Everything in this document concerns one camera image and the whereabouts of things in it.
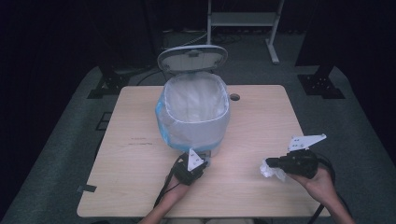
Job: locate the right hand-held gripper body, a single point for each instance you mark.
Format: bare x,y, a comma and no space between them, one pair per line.
300,163

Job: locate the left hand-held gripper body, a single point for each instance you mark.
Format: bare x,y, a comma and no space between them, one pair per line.
190,169

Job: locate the white tissue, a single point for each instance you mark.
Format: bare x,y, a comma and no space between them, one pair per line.
270,172

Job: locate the white trash can grey lid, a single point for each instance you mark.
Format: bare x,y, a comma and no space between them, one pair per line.
193,130

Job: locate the clear blue-rimmed trash bag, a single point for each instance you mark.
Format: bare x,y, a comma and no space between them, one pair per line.
174,133

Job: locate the person's left hand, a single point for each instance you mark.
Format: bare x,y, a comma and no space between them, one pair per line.
177,191

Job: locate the person's right hand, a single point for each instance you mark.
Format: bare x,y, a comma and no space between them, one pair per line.
317,186

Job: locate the black stand base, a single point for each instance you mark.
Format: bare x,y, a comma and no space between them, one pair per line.
320,82
109,84

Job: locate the dark tape strip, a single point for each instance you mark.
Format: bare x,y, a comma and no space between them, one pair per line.
87,188

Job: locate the white metal stand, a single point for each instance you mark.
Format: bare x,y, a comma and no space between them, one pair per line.
243,18

